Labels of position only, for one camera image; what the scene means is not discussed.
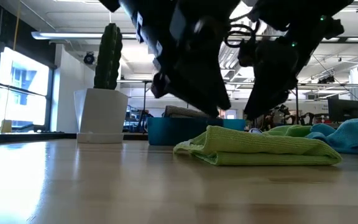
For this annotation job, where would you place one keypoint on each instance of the black ceiling spotlight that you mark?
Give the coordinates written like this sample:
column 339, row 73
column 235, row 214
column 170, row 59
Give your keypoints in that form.
column 89, row 58

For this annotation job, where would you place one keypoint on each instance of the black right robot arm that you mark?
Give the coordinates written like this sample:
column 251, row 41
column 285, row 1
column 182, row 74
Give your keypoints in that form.
column 300, row 15

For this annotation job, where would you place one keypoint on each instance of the blue microfiber towel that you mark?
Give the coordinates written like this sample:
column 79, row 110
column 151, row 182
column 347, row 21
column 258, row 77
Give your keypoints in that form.
column 353, row 133

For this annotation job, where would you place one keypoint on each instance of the blue plastic bin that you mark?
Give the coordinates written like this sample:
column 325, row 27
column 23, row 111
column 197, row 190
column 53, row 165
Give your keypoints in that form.
column 172, row 130

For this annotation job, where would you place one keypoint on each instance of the lime green microfiber towel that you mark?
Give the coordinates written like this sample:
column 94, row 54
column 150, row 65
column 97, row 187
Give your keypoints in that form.
column 259, row 146
column 287, row 130

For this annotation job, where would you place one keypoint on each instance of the black computer monitor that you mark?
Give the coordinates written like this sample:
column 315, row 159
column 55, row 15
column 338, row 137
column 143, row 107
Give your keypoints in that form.
column 343, row 109

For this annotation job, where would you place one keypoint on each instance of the black aluminium table frame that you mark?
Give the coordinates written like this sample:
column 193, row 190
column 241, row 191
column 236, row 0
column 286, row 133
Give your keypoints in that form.
column 42, row 136

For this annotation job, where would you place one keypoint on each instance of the green cactus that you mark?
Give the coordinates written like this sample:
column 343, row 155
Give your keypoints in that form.
column 109, row 56

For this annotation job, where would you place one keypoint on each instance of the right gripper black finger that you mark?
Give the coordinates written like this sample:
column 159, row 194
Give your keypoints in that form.
column 266, row 96

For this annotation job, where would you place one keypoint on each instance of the black background frame stand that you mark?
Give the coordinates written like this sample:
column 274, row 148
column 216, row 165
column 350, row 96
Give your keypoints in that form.
column 144, row 93

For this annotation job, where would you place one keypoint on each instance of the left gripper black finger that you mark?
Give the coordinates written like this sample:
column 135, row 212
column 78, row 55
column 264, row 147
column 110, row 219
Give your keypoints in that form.
column 204, row 93
column 163, row 87

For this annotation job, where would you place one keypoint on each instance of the long ceiling light strip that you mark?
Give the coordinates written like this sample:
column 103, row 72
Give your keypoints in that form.
column 82, row 35

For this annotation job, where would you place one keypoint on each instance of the white planter pot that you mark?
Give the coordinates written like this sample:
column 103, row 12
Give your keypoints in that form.
column 104, row 112

